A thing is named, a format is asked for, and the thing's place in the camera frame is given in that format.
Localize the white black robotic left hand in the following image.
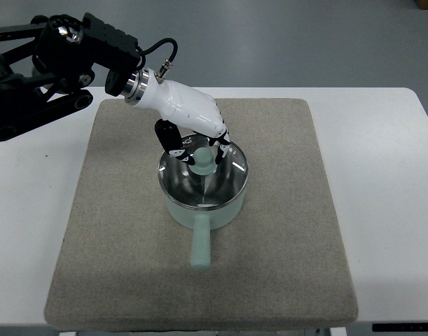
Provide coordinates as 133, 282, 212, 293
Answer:
122, 69, 230, 165

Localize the glass lid with green knob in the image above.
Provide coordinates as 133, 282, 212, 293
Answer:
158, 134, 249, 209

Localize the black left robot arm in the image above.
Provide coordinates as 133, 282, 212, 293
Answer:
0, 13, 178, 141

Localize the mint green saucepan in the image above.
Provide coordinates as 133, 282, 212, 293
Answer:
162, 189, 245, 271

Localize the grey felt mat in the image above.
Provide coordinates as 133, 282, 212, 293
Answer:
44, 98, 359, 331

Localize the cardboard box corner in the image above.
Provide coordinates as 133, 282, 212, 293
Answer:
415, 0, 428, 10

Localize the black table control panel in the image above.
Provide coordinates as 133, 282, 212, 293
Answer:
372, 323, 428, 333

